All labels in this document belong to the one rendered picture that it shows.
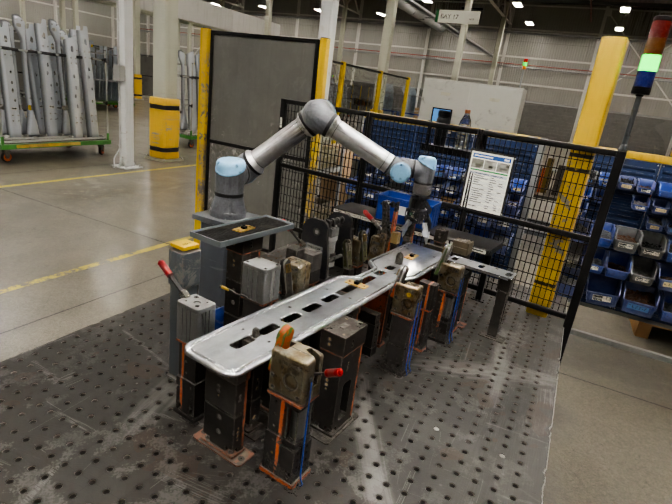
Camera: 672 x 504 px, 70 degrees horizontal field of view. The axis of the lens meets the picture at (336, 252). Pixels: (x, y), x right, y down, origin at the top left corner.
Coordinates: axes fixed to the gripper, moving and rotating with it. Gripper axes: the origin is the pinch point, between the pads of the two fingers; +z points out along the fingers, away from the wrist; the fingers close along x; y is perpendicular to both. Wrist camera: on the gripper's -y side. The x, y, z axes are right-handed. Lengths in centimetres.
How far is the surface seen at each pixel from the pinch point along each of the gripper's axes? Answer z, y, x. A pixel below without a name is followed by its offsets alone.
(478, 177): -23, -55, 6
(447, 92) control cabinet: -67, -617, -236
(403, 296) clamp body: 7.7, 43.3, 16.9
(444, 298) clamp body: 18.4, 8.1, 20.6
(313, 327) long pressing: 8, 84, 8
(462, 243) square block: 3.1, -23.5, 13.8
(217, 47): -75, -131, -263
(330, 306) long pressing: 8, 69, 4
